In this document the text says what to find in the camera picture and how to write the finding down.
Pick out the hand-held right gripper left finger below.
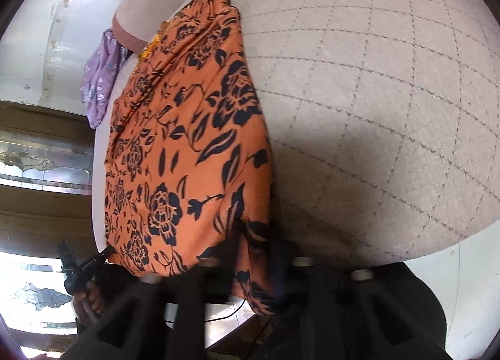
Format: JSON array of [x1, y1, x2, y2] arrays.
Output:
[[78, 241, 251, 360]]

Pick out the beige quilted mattress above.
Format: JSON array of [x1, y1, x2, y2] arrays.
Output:
[[92, 0, 500, 267]]

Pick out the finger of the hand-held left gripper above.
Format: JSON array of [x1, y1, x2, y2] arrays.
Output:
[[80, 247, 115, 271]]

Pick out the person's left hand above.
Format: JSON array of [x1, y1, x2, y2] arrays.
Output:
[[76, 281, 106, 319]]

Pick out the orange black floral cloth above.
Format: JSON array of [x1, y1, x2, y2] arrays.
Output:
[[103, 0, 280, 316]]

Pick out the purple floral cloth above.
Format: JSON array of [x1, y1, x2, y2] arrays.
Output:
[[80, 29, 129, 129]]

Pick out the black cable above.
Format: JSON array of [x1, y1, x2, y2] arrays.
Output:
[[165, 297, 274, 345]]

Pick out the wooden door with glass panels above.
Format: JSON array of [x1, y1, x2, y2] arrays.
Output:
[[0, 100, 96, 357]]

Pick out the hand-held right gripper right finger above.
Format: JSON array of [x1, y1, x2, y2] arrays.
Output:
[[273, 243, 428, 360]]

